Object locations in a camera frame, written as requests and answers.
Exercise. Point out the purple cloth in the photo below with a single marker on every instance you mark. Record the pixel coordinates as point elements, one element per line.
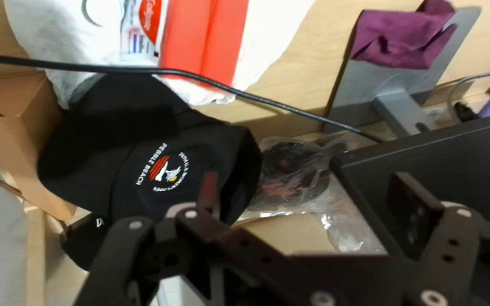
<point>403,40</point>

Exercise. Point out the black cap with round logo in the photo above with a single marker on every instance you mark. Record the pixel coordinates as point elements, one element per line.
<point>114,142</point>

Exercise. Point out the black computer monitor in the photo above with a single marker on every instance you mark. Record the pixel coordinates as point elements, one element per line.
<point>454,164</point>

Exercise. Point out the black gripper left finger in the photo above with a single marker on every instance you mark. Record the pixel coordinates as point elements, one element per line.
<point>143,244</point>

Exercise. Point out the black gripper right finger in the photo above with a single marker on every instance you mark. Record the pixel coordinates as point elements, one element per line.
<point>454,256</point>

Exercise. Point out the small white red sachet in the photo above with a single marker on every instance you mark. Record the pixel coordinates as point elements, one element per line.
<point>143,28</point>

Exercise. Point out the grey monitor stand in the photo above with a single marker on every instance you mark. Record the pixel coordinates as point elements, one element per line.
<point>381,96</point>

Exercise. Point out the brown cardboard box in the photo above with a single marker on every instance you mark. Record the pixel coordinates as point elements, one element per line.
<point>7,130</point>

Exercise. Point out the orange plastic case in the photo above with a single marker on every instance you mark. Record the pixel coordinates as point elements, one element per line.
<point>204,40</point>

